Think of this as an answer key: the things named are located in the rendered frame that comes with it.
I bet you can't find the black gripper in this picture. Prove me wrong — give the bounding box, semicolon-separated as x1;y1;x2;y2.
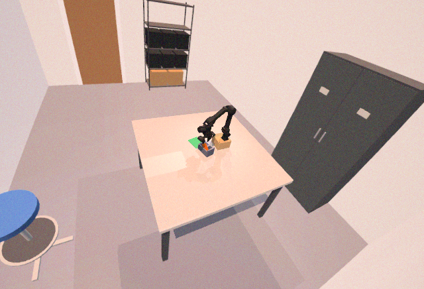
197;131;215;144

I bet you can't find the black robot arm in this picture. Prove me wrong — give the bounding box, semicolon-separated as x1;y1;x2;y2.
197;105;237;141

